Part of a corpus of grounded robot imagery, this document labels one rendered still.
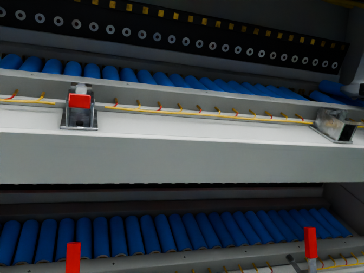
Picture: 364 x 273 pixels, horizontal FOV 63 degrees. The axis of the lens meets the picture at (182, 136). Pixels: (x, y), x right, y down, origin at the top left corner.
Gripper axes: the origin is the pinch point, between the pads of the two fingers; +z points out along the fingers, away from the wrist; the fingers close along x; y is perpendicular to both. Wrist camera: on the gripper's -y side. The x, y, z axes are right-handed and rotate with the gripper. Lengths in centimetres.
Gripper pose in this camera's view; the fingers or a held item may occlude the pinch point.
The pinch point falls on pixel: (354, 95)
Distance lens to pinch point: 48.0
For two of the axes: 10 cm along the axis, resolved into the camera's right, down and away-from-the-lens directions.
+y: 0.8, -9.9, -0.9
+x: -9.4, -0.5, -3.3
